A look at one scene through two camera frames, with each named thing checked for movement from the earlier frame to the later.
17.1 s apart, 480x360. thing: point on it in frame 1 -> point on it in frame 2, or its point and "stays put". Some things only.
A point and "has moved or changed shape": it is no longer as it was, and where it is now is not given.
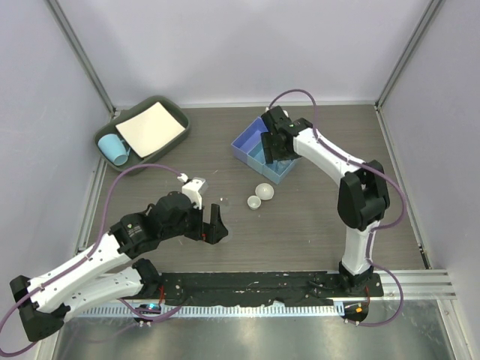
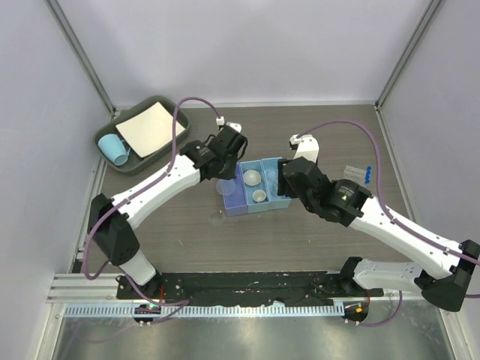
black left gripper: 215,230 -> 230,173
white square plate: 151,129 stays put
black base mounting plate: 238,288 stays put
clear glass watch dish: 226,203 has moved or changed shape
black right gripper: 271,154 -> 284,188
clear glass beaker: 280,166 has moved or changed shape
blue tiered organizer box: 249,148 -> 255,188
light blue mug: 114,148 stays put
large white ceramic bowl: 265,191 -> 252,178
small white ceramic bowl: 253,202 -> 259,195
